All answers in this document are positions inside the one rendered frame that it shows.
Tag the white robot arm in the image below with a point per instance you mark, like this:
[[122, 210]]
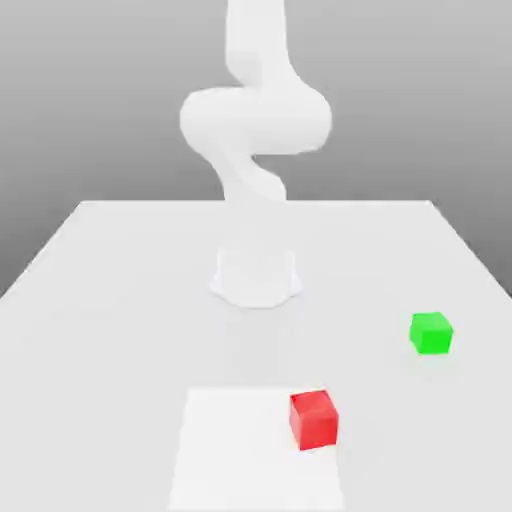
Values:
[[256, 116]]

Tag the small red cube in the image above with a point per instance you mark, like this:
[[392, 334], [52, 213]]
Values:
[[314, 420]]

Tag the small green cube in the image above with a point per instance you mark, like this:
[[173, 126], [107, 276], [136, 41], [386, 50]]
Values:
[[431, 334]]

